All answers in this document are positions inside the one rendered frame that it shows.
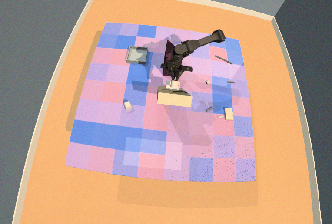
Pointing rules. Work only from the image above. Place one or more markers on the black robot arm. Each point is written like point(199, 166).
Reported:
point(188, 47)

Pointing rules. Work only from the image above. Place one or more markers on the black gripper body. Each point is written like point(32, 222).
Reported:
point(180, 68)

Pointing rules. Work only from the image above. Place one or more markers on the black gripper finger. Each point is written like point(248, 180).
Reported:
point(173, 73)
point(178, 74)

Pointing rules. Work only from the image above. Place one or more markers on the cream rectangular block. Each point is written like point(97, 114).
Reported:
point(228, 114)

